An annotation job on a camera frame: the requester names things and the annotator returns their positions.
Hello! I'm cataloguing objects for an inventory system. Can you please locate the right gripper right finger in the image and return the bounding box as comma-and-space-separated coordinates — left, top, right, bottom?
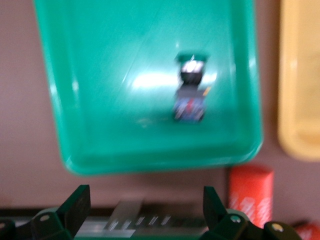
199, 186, 305, 240

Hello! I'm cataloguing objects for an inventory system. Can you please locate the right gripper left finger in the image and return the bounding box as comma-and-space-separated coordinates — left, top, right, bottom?
0, 184, 91, 240

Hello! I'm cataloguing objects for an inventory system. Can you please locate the orange 4680 cylinder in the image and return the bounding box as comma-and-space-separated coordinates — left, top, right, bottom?
291, 221, 320, 240
226, 164, 275, 230

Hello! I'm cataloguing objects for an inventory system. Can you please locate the green push button switch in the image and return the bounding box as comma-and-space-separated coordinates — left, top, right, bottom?
172, 52, 213, 124

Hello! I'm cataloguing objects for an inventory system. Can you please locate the green belt conveyor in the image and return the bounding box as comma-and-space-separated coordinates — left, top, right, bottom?
0, 198, 251, 240

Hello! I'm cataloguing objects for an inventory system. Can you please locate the green plastic tray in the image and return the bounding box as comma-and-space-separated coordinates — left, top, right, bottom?
32, 0, 264, 177

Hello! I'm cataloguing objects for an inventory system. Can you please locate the yellow plastic tray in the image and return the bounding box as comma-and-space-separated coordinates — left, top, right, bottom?
277, 0, 320, 161

